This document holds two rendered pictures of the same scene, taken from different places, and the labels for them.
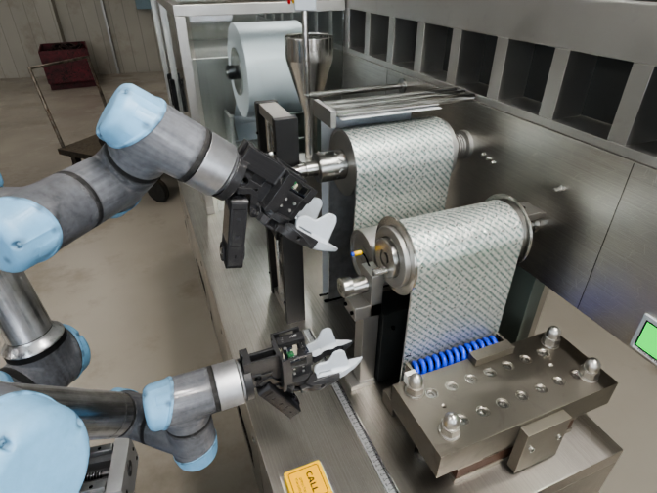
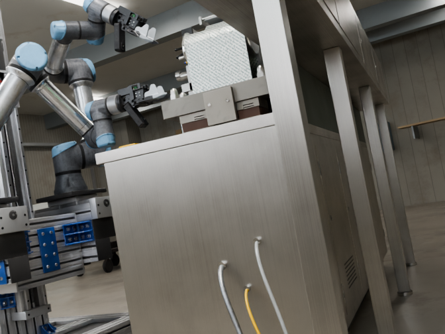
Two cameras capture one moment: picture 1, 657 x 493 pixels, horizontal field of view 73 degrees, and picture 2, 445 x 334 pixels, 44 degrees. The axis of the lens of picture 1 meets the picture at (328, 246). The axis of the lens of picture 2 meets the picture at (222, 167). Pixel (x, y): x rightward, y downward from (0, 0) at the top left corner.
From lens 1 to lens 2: 2.07 m
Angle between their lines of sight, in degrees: 54
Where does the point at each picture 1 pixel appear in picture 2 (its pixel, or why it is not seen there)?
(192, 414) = (97, 107)
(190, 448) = (97, 128)
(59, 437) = (38, 50)
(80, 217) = (73, 26)
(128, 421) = (87, 126)
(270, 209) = (124, 23)
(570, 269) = not seen: hidden behind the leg
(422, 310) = (196, 69)
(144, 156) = (91, 11)
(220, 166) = (108, 10)
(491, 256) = (226, 38)
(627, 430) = not seen: outside the picture
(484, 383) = not seen: hidden behind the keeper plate
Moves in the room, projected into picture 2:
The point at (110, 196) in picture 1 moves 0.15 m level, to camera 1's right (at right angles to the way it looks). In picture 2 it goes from (85, 26) to (105, 12)
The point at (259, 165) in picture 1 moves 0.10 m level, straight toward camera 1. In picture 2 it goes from (122, 10) to (104, 5)
